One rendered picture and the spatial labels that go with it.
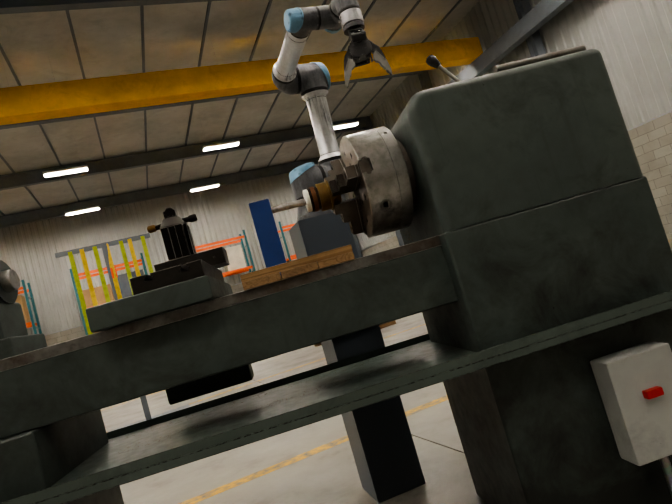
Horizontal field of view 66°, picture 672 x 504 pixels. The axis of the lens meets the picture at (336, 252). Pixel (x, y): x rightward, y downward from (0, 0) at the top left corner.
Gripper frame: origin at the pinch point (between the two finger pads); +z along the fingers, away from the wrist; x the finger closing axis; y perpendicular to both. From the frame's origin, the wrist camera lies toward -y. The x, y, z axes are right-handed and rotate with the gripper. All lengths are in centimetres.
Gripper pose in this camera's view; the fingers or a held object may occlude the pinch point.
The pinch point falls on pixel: (369, 81)
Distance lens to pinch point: 177.2
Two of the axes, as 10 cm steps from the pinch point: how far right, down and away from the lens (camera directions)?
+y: 0.5, 0.5, 10.0
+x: -9.6, 2.7, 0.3
